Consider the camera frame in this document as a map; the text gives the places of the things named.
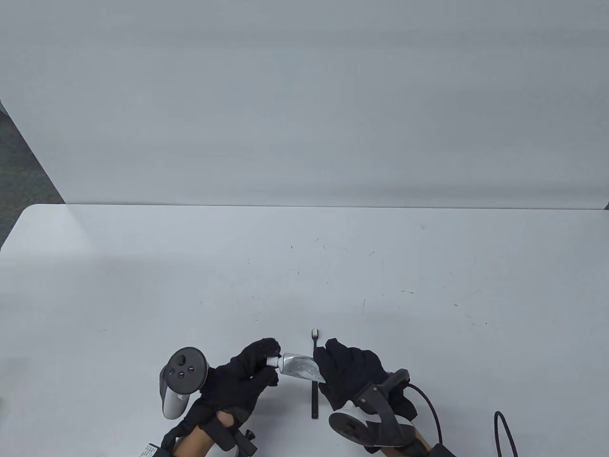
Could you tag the person's left hand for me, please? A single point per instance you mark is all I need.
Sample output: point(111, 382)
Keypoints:
point(228, 385)

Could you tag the grey hand controller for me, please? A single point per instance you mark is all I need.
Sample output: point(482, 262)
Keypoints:
point(376, 423)
point(183, 371)

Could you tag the grey left hand controller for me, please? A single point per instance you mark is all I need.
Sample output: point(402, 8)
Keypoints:
point(183, 371)

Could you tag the person's left forearm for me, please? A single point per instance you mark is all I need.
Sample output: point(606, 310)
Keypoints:
point(192, 442)

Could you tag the silver toothpaste tube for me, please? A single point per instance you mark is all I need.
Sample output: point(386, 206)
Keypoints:
point(299, 366)

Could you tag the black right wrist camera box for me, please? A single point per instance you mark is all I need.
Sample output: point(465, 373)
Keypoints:
point(442, 451)

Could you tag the person's right hand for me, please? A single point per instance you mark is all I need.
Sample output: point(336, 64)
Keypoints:
point(347, 371)

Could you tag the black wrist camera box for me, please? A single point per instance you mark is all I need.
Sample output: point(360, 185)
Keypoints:
point(442, 451)
point(150, 450)

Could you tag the person's right forearm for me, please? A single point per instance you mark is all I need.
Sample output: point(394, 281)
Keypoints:
point(421, 442)

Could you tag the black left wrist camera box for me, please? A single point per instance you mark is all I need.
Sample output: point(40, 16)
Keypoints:
point(150, 450)

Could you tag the black toothbrush white bristles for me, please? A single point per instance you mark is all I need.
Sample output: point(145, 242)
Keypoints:
point(314, 402)

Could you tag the grey right hand controller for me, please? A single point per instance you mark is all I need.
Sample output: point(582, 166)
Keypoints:
point(376, 423)

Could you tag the black left wrist mount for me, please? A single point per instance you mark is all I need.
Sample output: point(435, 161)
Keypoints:
point(238, 442)

